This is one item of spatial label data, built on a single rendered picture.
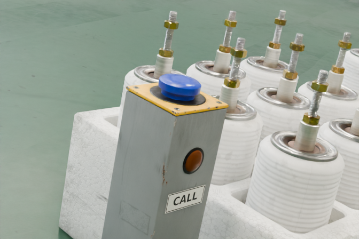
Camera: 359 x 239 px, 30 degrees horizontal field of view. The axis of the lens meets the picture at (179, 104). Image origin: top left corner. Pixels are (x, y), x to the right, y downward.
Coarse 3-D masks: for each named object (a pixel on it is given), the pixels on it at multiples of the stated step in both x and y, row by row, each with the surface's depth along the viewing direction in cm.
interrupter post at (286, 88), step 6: (282, 78) 89; (282, 84) 89; (288, 84) 88; (294, 84) 88; (282, 90) 89; (288, 90) 88; (294, 90) 89; (276, 96) 90; (282, 96) 89; (288, 96) 89
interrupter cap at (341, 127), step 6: (336, 120) 84; (342, 120) 85; (348, 120) 85; (330, 126) 82; (336, 126) 82; (342, 126) 83; (348, 126) 84; (336, 132) 81; (342, 132) 81; (348, 132) 81; (348, 138) 79; (354, 138) 79
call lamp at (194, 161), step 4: (192, 152) 62; (196, 152) 62; (200, 152) 62; (192, 156) 62; (196, 156) 62; (200, 156) 62; (188, 160) 61; (192, 160) 62; (196, 160) 62; (200, 160) 63; (188, 164) 62; (192, 164) 62; (196, 164) 62; (188, 168) 62; (192, 168) 62; (196, 168) 63
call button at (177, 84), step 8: (160, 80) 62; (168, 80) 62; (176, 80) 62; (184, 80) 62; (192, 80) 63; (168, 88) 61; (176, 88) 61; (184, 88) 61; (192, 88) 61; (200, 88) 62; (168, 96) 62; (176, 96) 61; (184, 96) 61; (192, 96) 62
